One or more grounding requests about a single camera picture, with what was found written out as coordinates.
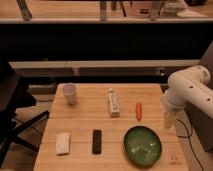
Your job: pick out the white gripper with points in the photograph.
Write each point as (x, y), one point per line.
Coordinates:
(172, 103)

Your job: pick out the black remote control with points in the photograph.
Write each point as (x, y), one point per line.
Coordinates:
(96, 143)

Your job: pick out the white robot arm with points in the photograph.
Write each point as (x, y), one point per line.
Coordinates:
(187, 86)

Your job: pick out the black office chair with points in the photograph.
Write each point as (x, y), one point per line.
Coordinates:
(14, 94)

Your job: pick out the wooden shelf with items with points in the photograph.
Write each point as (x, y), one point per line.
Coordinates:
(103, 11)

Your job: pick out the green bowl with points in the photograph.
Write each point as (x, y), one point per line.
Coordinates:
(142, 146)

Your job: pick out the orange carrot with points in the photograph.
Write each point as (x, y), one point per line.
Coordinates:
(138, 111)

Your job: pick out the white paper cup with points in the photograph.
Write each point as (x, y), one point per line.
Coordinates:
(70, 93)

